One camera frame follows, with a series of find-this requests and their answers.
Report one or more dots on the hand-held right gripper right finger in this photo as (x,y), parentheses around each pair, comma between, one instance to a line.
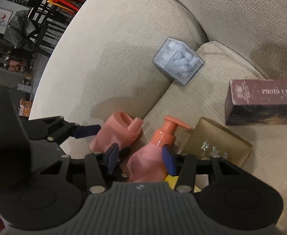
(169,160)

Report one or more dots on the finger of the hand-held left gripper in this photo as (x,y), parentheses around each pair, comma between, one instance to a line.
(87,130)

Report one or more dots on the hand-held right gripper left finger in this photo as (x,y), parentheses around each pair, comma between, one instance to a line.
(112,160)

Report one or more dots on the yellow tape measure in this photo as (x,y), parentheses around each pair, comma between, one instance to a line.
(169,180)

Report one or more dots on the pink pump bottle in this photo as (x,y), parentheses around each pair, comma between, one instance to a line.
(148,156)

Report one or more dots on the pink capped bottle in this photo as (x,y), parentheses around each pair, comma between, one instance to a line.
(114,132)

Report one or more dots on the gold box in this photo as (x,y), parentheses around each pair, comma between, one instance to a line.
(219,142)

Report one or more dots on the clear box of white capsules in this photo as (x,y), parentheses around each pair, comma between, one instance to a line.
(177,61)

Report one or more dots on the purple card box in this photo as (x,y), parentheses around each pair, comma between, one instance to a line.
(261,102)

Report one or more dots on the orange printed cardboard box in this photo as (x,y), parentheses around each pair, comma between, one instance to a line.
(25,107)

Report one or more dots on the white leaning box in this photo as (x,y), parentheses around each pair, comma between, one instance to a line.
(23,87)

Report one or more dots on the shoe rack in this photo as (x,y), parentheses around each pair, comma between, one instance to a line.
(13,61)

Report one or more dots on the black dining chair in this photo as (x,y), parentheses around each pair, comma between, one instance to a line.
(52,9)
(45,39)

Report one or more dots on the dark jacket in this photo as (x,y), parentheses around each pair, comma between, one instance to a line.
(18,29)

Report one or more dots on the beige sofa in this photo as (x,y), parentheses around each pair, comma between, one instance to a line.
(133,29)

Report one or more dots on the wall picture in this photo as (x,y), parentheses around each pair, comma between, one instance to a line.
(2,16)

